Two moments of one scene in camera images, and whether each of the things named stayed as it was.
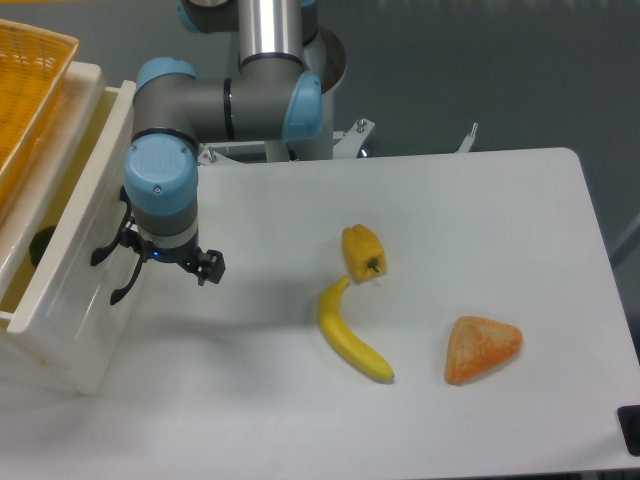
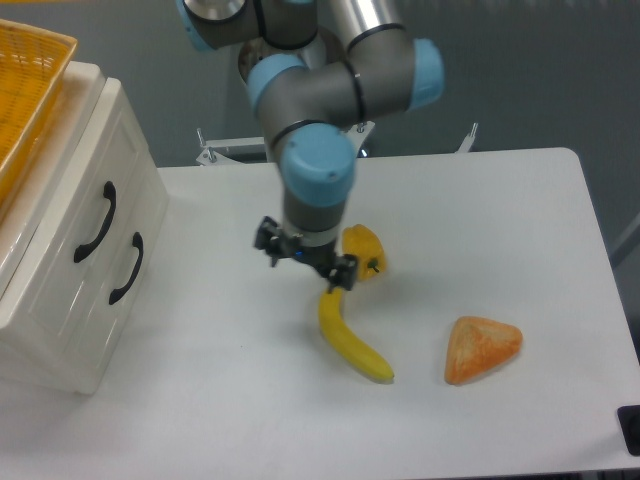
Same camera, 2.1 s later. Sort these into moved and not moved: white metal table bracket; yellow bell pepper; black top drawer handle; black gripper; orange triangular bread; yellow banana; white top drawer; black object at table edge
Moved: black top drawer handle; white top drawer; black gripper
Not moved: black object at table edge; orange triangular bread; yellow banana; white metal table bracket; yellow bell pepper
